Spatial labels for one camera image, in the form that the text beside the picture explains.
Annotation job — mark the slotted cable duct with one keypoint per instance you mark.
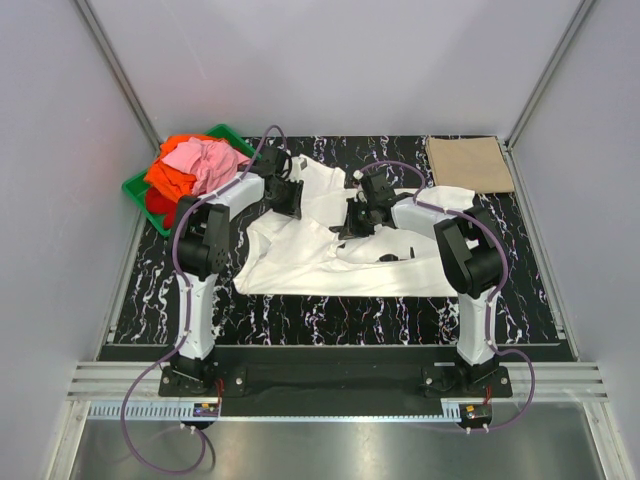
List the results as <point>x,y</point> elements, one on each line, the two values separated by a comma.
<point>155,410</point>

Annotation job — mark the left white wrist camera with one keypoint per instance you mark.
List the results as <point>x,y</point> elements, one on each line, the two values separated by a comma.
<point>299,164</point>

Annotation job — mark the folded beige t shirt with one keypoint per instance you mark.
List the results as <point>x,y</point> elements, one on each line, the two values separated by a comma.
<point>475,164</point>

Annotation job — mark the red t shirt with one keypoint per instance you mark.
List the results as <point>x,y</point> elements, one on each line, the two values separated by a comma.
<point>164,204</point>

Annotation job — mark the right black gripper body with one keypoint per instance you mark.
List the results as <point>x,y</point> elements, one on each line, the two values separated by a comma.
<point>360,222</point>

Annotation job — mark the white printed t shirt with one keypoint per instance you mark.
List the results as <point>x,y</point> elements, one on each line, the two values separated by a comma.
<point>303,257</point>

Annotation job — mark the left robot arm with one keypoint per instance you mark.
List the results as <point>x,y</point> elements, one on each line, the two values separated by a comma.
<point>199,247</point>

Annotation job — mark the orange t shirt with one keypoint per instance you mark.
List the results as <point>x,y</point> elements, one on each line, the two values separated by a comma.
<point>163,176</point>

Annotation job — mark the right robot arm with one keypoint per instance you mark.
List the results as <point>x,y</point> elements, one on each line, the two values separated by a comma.
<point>474,264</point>

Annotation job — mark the green plastic bin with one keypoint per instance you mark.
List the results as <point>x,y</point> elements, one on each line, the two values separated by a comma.
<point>135,187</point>

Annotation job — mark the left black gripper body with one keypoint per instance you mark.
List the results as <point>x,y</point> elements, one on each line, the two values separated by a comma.
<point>287,196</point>

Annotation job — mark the pink t shirt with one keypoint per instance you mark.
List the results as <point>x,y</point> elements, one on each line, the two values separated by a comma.
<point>212,162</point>

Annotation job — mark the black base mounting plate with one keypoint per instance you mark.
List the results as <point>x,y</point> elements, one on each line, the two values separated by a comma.
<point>336,382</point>

